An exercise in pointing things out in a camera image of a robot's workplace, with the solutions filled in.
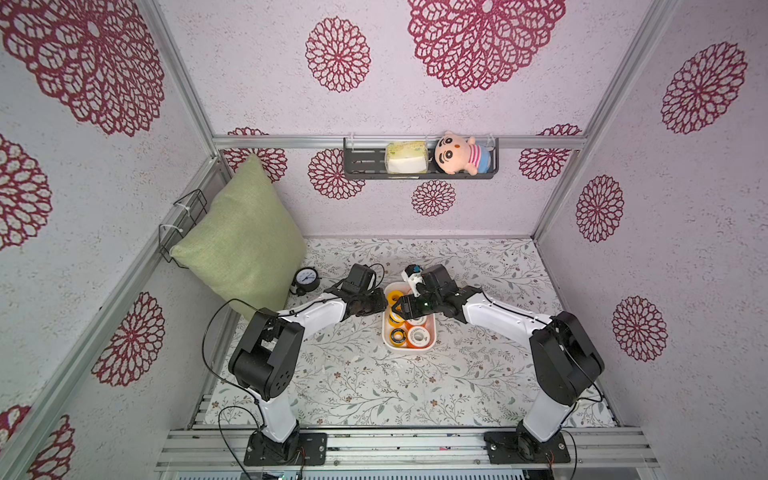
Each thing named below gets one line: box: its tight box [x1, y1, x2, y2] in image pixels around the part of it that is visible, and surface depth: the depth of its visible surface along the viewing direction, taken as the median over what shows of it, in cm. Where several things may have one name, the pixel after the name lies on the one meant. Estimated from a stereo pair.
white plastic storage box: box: [382, 281, 437, 351], surface depth 92 cm
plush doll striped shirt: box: [434, 130, 491, 176], surface depth 88 cm
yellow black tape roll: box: [389, 328, 407, 347], surface depth 94 cm
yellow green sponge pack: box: [385, 141, 429, 175], surface depth 92 cm
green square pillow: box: [170, 154, 307, 319], surface depth 81 cm
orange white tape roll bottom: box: [408, 326, 431, 348], surface depth 91 cm
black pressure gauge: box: [289, 267, 322, 296], surface depth 107 cm
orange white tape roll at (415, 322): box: [404, 316, 427, 330], surface depth 94 cm
